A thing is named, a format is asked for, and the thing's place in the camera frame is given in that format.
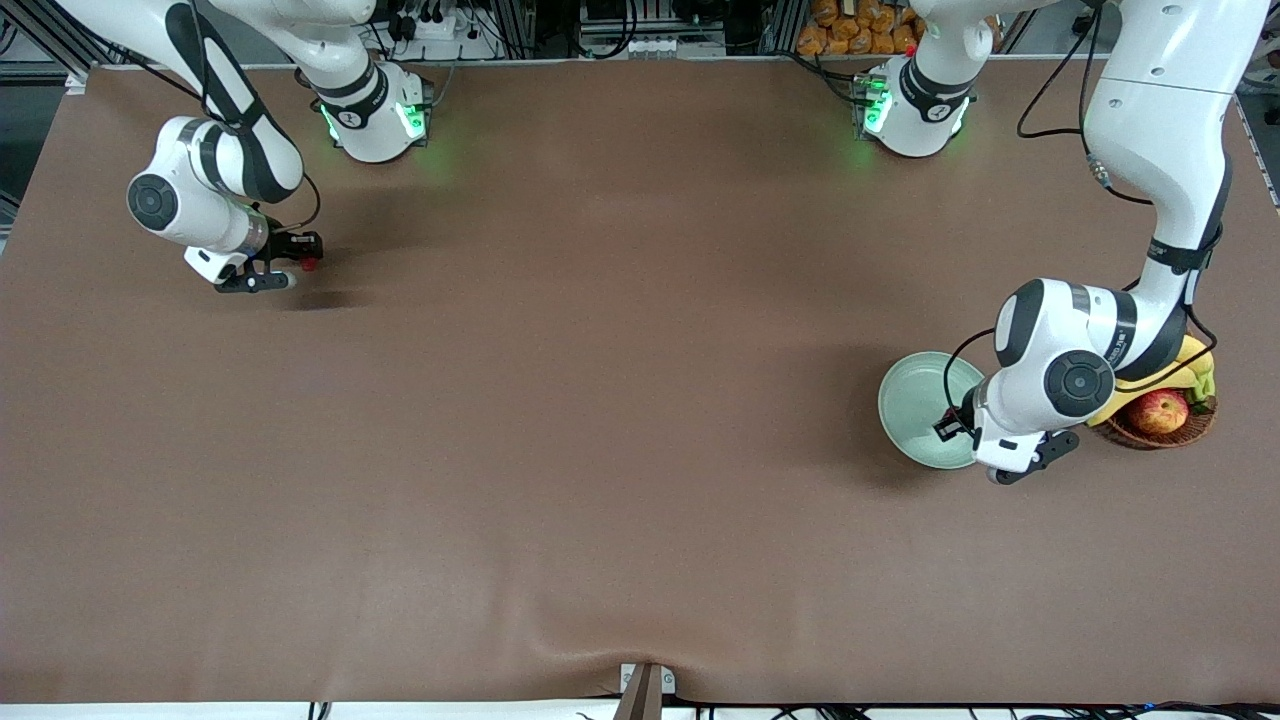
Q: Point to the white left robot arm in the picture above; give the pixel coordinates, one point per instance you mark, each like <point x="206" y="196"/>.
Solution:
<point x="1160" y="120"/>

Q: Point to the white power strip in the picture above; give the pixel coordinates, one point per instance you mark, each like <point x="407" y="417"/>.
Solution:
<point x="440" y="25"/>

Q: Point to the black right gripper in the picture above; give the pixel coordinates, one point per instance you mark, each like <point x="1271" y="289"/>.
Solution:
<point x="283" y="245"/>

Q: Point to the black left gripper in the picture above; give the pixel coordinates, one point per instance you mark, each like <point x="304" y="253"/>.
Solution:
<point x="962" y="415"/>

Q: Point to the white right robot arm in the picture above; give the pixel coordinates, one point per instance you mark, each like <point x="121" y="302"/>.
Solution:
<point x="180" y="215"/>

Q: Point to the white connector block row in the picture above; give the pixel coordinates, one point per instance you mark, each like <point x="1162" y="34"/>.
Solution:
<point x="650" y="47"/>

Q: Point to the metal table corner bracket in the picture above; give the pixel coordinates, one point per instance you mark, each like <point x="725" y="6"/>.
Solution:
<point x="77" y="82"/>

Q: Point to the metal table edge clamp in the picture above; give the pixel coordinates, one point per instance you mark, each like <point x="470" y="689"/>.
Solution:
<point x="645" y="695"/>

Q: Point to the light green round plate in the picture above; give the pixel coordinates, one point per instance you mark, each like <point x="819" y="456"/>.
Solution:
<point x="910" y="400"/>

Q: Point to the brown wicker basket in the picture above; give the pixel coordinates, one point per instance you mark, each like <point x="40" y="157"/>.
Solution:
<point x="1150" y="440"/>

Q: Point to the brown table mat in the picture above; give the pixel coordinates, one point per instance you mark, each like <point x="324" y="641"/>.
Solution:
<point x="500" y="550"/>

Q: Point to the red yellow apple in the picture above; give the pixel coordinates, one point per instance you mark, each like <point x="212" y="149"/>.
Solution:
<point x="1158" y="412"/>

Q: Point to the bag of orange buns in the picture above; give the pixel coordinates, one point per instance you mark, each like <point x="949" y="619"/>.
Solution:
<point x="860" y="30"/>

